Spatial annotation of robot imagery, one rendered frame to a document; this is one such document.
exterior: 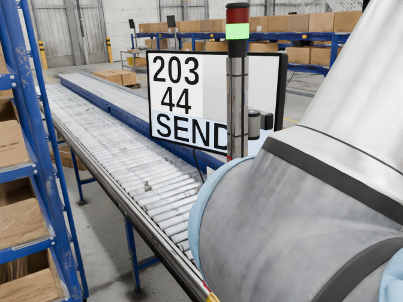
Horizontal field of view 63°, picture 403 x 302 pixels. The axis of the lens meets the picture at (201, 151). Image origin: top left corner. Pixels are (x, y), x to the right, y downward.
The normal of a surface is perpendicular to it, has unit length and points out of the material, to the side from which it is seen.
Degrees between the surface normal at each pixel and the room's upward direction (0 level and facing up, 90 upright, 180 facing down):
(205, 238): 71
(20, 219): 91
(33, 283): 90
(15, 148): 91
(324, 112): 55
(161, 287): 0
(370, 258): 11
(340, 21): 90
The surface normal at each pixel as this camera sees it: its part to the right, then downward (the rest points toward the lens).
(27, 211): 0.55, 0.29
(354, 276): -0.40, -0.74
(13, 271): 0.00, -0.94
